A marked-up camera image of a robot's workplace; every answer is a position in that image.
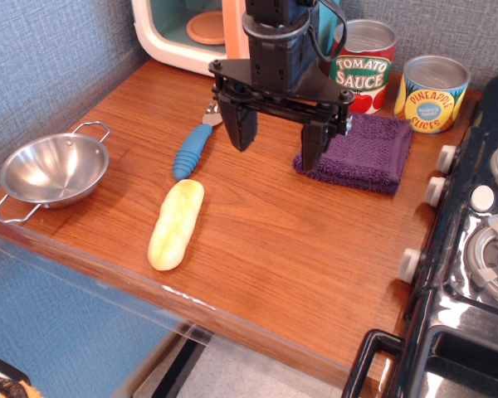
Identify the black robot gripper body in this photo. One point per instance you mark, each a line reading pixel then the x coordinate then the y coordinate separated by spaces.
pixel 281 77

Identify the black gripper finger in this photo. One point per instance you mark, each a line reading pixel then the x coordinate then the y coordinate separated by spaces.
pixel 316 137
pixel 240 121

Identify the purple cloth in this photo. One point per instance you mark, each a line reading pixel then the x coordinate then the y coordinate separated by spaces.
pixel 370 157

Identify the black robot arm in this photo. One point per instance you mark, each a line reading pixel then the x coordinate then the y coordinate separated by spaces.
pixel 282 77

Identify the tomato sauce can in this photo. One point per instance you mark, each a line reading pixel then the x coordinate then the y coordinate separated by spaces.
pixel 365 63

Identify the orange toy plate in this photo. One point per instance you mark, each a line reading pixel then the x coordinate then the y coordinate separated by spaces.
pixel 207 28

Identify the yellow toy bread loaf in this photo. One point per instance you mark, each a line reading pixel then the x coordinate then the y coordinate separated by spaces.
pixel 174 228

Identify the teal toy microwave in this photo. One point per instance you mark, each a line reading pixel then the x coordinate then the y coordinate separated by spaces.
pixel 161 28

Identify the pineapple slices can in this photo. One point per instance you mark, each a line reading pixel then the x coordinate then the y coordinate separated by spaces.
pixel 431 92

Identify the small steel bowl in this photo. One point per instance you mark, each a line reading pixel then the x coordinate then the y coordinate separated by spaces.
pixel 57 170

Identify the black toy stove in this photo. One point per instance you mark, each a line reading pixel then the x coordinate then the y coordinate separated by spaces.
pixel 450 343

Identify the blue handled fork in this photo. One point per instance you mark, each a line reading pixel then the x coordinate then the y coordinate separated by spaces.
pixel 187 157

